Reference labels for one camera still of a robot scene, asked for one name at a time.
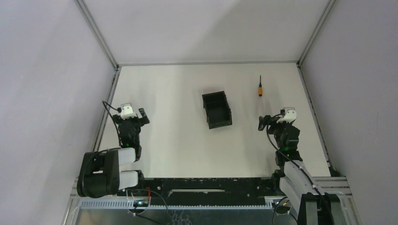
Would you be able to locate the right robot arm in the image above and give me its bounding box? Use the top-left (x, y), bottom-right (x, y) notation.
top-left (258, 113), bottom-right (345, 225)

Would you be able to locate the small green circuit board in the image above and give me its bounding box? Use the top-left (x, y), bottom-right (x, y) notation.
top-left (133, 200), bottom-right (149, 208)

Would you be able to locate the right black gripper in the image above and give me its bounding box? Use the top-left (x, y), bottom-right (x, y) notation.
top-left (258, 114), bottom-right (292, 150)

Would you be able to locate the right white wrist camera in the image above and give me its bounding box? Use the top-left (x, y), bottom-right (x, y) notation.
top-left (277, 107), bottom-right (297, 123)

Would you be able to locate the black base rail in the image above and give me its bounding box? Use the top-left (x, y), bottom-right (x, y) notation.
top-left (117, 177), bottom-right (283, 207)

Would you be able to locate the left black cable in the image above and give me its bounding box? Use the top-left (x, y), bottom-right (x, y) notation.
top-left (102, 100), bottom-right (122, 147)

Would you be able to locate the orange handled screwdriver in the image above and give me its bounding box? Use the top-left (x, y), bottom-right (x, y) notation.
top-left (258, 75), bottom-right (263, 97)

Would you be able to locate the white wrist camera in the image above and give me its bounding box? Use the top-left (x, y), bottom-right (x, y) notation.
top-left (277, 107), bottom-right (297, 123)
top-left (120, 103), bottom-right (137, 120)

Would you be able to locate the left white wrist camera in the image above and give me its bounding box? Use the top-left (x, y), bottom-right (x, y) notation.
top-left (120, 103), bottom-right (137, 120)

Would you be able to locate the right black cable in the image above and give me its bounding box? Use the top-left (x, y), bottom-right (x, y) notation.
top-left (266, 113), bottom-right (335, 225)

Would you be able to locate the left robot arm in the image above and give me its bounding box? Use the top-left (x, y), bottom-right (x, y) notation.
top-left (77, 105), bottom-right (150, 198)

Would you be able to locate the black cable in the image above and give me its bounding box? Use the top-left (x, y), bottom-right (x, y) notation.
top-left (266, 113), bottom-right (335, 225)
top-left (102, 100), bottom-right (122, 147)

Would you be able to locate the black plastic storage bin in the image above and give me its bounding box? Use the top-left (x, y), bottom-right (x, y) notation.
top-left (202, 91), bottom-right (232, 129)

